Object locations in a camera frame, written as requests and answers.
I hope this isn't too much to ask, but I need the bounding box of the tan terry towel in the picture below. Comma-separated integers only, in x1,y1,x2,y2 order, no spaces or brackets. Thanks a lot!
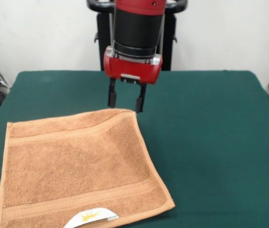
0,108,176,228

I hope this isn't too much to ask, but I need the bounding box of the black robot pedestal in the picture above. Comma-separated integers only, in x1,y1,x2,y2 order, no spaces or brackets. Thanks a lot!
86,0,188,72

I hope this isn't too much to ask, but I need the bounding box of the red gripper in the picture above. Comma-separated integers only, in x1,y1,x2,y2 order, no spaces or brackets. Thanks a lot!
103,46,163,113

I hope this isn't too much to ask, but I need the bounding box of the dark green table cloth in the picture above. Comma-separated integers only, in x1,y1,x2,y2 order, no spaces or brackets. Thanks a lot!
0,69,269,228

